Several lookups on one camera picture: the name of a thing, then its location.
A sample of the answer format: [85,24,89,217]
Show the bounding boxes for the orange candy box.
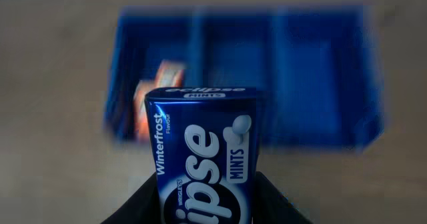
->
[153,59,186,89]
[132,79,157,143]

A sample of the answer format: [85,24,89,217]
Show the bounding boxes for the blue tray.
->
[103,4,386,151]

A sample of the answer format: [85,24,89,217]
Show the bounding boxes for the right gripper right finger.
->
[252,171,314,224]

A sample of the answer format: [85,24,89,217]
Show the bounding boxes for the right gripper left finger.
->
[101,171,162,224]

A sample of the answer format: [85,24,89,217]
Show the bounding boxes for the blue candy pack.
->
[144,86,260,224]

